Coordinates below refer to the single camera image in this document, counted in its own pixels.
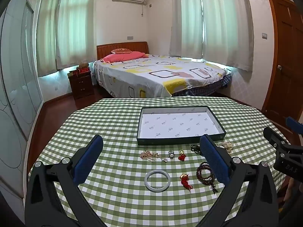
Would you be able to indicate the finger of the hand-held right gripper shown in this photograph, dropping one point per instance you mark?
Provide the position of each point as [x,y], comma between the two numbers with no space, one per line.
[294,123]
[272,136]

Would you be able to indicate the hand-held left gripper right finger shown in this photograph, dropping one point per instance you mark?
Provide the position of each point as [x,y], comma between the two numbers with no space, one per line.
[215,160]

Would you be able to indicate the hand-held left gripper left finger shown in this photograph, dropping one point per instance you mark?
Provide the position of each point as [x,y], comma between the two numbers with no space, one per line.
[87,160]

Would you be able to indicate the red knot charm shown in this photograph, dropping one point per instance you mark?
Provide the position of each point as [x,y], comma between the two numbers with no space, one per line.
[185,182]

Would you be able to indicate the crystal brooch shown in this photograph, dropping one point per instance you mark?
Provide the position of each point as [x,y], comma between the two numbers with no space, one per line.
[165,159]

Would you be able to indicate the shallow dark green box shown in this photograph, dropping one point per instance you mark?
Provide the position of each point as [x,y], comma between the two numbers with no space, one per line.
[180,123]

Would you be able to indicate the pale jade bangle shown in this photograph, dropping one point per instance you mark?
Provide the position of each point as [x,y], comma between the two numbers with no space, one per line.
[146,181]

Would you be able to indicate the pale gold trinket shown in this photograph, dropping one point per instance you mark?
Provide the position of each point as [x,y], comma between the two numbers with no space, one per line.
[227,146]

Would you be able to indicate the gold charm with red tassel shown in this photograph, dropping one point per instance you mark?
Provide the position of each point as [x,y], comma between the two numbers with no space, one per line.
[181,157]

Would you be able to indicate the green checked tablecloth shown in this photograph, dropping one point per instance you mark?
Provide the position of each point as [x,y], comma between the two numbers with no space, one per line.
[118,127]

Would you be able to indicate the wooden door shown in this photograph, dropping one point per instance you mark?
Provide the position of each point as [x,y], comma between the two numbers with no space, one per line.
[286,52]

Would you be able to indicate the blue plaid bed skirt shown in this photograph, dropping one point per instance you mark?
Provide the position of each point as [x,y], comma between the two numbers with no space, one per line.
[213,87]

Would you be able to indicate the dark wooden nightstand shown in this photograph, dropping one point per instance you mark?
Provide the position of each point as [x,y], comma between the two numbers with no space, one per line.
[81,86]

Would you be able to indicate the red gift box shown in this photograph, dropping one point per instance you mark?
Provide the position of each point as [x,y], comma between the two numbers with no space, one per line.
[84,70]

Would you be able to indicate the patterned white bedsheet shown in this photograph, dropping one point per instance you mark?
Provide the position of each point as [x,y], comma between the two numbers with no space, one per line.
[165,73]

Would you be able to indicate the frosted glass wardrobe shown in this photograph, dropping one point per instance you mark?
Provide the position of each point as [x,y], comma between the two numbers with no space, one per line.
[16,87]

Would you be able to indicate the pink pillow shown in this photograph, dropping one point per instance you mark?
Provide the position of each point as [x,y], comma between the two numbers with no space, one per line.
[123,56]

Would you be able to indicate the red embroidered cushion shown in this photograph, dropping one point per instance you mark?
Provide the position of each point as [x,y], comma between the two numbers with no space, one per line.
[120,50]

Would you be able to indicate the wooden headboard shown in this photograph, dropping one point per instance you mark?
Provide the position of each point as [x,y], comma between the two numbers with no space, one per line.
[123,45]

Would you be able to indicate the white sheer curtain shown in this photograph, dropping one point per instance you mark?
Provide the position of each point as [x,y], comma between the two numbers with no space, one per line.
[187,19]
[75,28]
[46,33]
[224,23]

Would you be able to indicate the wall light switch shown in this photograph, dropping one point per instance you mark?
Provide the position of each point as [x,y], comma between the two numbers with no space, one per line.
[264,36]

